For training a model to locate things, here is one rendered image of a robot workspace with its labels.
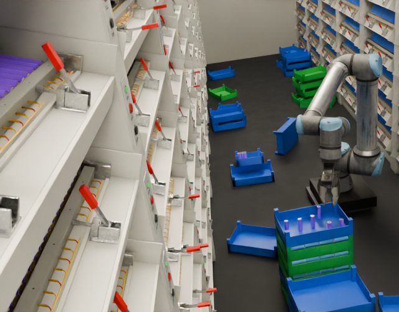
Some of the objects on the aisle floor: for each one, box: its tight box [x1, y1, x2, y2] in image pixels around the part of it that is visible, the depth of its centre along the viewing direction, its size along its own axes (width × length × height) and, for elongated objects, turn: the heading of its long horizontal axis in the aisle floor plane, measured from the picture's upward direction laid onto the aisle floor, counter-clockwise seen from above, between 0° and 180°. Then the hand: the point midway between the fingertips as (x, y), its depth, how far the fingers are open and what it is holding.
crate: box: [226, 220, 278, 258], centre depth 272 cm, size 30×20×8 cm
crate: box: [273, 118, 299, 156], centre depth 378 cm, size 8×30×20 cm, turn 164°
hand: (328, 203), depth 204 cm, fingers open, 3 cm apart
